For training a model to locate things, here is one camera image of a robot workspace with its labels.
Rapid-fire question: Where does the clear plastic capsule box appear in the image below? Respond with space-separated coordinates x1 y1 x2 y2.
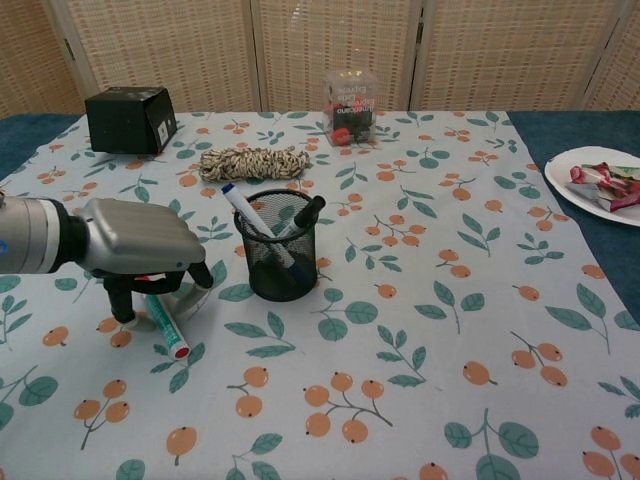
322 68 380 148

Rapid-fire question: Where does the black marker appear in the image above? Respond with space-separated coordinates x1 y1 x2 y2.
291 195 328 229

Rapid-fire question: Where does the blue table cover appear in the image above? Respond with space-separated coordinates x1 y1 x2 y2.
0 109 640 326

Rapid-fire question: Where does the black cardboard box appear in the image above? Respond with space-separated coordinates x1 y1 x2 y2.
83 86 179 154

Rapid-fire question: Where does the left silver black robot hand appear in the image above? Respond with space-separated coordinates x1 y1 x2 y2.
67 198 214 331

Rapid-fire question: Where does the floral fruit-print tablecloth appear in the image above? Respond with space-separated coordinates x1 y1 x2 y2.
0 109 640 480

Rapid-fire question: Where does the braided rope bundle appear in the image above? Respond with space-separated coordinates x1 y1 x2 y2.
198 143 311 184

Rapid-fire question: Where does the red white snack packet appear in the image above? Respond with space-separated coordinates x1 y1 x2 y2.
567 160 640 214

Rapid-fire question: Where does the white paper plate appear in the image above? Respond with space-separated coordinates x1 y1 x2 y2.
543 145 640 228

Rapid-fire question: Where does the black mesh pen holder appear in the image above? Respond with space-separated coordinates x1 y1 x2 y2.
233 188 320 303

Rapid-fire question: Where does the red cap marker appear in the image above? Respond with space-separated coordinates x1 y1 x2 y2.
143 293 192 361

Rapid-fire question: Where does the blue cap white marker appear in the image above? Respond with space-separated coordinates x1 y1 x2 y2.
221 182 310 286

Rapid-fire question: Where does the woven folding screen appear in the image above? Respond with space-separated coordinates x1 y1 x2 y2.
0 0 640 120

